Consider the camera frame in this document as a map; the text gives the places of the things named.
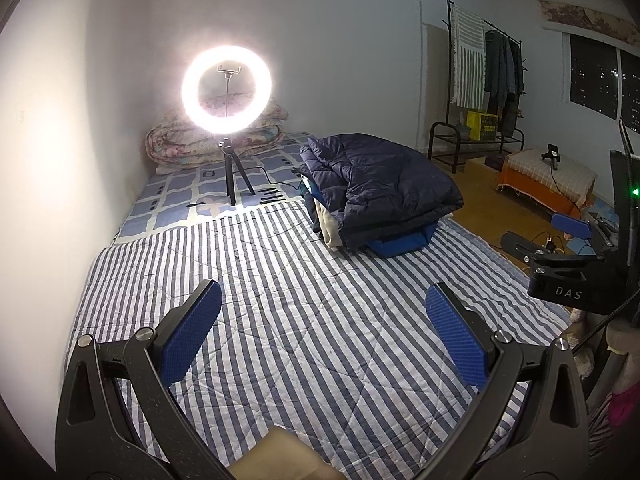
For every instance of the folded floral quilt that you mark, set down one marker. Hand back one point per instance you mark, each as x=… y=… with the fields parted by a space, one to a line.
x=175 y=145

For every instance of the black tripod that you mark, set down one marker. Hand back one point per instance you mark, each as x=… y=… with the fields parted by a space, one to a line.
x=230 y=170

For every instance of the blue checked bed sheet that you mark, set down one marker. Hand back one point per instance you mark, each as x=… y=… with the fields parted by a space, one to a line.
x=200 y=195

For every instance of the yellow box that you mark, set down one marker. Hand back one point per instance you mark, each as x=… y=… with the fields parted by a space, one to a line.
x=482 y=125

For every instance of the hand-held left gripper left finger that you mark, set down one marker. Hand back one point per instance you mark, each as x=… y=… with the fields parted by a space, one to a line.
x=192 y=330

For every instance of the black shoe rack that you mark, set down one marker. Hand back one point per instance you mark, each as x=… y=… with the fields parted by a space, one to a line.
x=450 y=145

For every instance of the blue and white jacket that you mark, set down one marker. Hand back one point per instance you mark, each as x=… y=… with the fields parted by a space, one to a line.
x=400 y=245

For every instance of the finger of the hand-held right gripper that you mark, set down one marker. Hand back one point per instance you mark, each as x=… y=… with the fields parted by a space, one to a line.
x=520 y=247
x=572 y=225

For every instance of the navy down jacket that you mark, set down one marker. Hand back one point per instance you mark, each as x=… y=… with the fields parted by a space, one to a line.
x=380 y=180

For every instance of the person's right hand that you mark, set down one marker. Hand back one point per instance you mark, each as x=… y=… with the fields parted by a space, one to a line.
x=582 y=357

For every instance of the floral window valance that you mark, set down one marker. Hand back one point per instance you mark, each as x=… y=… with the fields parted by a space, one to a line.
x=585 y=17

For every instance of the orange stool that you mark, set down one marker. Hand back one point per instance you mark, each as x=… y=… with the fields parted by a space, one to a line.
x=545 y=180

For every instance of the dark hanging clothes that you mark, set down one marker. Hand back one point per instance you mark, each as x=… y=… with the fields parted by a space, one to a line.
x=502 y=75

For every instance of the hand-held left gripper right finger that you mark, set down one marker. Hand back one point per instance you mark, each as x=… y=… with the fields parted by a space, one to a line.
x=457 y=340

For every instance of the beige cloth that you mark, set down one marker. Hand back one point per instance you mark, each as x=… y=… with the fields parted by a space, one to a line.
x=280 y=455

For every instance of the window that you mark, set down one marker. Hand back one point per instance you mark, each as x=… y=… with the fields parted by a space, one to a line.
x=605 y=80

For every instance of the striped towel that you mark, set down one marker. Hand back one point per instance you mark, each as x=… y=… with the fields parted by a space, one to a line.
x=467 y=65

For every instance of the black clothes rack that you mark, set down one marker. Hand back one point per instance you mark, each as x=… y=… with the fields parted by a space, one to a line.
x=450 y=35

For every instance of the grey striped cloth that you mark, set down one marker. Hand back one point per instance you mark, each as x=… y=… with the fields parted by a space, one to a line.
x=605 y=440

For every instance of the black device on stool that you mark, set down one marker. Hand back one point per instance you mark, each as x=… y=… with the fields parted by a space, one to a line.
x=552 y=155

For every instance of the striped blanket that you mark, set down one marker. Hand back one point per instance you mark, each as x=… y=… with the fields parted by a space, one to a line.
x=300 y=310

